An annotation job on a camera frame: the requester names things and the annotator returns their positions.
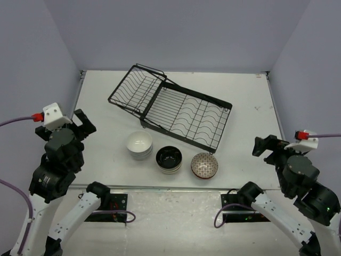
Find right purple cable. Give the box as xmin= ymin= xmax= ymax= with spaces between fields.
xmin=214 ymin=132 xmax=341 ymax=229

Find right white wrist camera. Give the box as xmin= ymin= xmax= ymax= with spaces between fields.
xmin=284 ymin=130 xmax=319 ymax=151

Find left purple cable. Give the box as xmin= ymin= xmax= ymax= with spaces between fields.
xmin=0 ymin=114 xmax=136 ymax=255

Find black glazed tan bowl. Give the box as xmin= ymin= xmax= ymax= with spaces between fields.
xmin=156 ymin=146 xmax=182 ymax=168

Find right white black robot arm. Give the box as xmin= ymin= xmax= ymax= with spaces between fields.
xmin=237 ymin=132 xmax=340 ymax=255

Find purple cable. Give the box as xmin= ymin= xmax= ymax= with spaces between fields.
xmin=0 ymin=114 xmax=136 ymax=255
xmin=214 ymin=132 xmax=341 ymax=229

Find tan bowl with leaf motif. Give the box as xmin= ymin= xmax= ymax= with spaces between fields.
xmin=161 ymin=169 xmax=179 ymax=175

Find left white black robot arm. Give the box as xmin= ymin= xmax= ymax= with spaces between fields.
xmin=1 ymin=107 xmax=111 ymax=255

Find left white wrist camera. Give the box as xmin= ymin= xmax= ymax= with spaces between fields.
xmin=43 ymin=102 xmax=72 ymax=131

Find plain tan bowl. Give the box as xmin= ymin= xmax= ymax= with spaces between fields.
xmin=159 ymin=163 xmax=182 ymax=171

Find black wire dish rack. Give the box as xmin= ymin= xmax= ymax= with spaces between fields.
xmin=108 ymin=63 xmax=232 ymax=154

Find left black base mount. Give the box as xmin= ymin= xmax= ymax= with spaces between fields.
xmin=85 ymin=194 xmax=128 ymax=223

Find red patterned bowl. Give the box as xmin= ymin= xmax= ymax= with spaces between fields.
xmin=190 ymin=153 xmax=218 ymax=179

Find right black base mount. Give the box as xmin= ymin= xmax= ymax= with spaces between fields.
xmin=221 ymin=190 xmax=270 ymax=223

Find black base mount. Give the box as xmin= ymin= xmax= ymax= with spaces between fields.
xmin=85 ymin=194 xmax=128 ymax=223
xmin=221 ymin=190 xmax=270 ymax=223

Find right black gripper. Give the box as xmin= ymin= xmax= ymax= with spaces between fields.
xmin=251 ymin=133 xmax=306 ymax=193

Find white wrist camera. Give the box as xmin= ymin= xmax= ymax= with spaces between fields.
xmin=43 ymin=102 xmax=72 ymax=131
xmin=284 ymin=130 xmax=319 ymax=151

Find white bowl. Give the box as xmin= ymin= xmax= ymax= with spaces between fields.
xmin=126 ymin=131 xmax=153 ymax=153
xmin=128 ymin=146 xmax=153 ymax=157
xmin=132 ymin=155 xmax=150 ymax=161

